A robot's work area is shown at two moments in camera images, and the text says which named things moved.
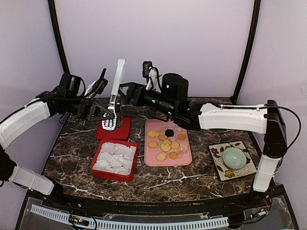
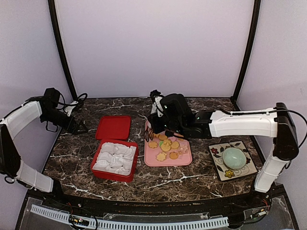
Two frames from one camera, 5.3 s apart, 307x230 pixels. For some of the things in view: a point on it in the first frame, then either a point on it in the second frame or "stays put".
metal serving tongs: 109,121 to 149,133
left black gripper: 87,105 to 79,123
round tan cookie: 163,137 stays put
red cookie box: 116,159 stays put
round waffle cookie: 174,144 stays put
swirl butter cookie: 166,145 stays put
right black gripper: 132,88 to 156,127
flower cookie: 161,156 stays put
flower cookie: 152,144 stays put
